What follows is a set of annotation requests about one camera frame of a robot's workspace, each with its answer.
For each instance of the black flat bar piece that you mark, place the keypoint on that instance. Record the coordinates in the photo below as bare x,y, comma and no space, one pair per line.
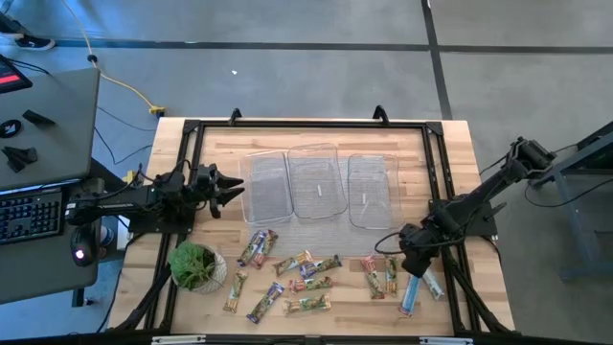
38,118

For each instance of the black bracket piece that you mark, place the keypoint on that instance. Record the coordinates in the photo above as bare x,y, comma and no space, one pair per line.
21,157

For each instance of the red wrapper granola bar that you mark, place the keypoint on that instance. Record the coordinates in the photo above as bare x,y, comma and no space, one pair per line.
265,250
372,277
310,284

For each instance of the person's shoe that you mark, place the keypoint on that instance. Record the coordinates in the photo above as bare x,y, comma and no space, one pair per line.
36,44

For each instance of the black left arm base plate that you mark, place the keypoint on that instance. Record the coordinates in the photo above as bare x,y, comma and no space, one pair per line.
143,226

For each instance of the grey side desk panel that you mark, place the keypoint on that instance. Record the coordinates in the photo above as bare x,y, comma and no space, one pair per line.
57,144

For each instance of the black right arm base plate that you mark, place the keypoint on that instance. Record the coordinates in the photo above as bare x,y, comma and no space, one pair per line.
484,227

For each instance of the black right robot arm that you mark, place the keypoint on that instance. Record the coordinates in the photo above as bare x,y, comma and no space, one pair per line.
479,194

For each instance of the yellow clamp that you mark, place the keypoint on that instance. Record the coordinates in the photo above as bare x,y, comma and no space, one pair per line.
129,177

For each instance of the black computer mouse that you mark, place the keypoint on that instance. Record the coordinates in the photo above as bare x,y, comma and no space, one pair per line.
84,246

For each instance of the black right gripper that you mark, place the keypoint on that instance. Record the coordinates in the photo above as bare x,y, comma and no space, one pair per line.
415,244

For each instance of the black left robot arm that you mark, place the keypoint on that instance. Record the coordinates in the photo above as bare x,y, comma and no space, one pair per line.
120,205

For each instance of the grey side desk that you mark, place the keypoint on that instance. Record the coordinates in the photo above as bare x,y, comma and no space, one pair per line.
38,273

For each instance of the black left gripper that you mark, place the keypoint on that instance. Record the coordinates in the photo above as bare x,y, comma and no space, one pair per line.
206,184

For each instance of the black round disc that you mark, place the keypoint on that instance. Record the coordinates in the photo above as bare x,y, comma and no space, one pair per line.
16,129

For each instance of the tablet with red screen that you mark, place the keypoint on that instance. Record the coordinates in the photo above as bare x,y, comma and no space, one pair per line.
12,76

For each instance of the green plant in woven pot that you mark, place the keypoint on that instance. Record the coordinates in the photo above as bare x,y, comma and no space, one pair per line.
191,266

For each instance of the clear plastic bin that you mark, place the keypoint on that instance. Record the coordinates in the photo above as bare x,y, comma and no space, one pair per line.
265,191
306,182
373,191

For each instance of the blue-grey metal table frame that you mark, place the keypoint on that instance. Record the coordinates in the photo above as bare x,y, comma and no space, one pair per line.
577,225

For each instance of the black keyboard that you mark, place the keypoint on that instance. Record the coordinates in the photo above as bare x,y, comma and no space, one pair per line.
29,215

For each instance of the white metal bracket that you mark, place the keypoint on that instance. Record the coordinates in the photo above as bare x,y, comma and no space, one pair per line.
445,341
177,340

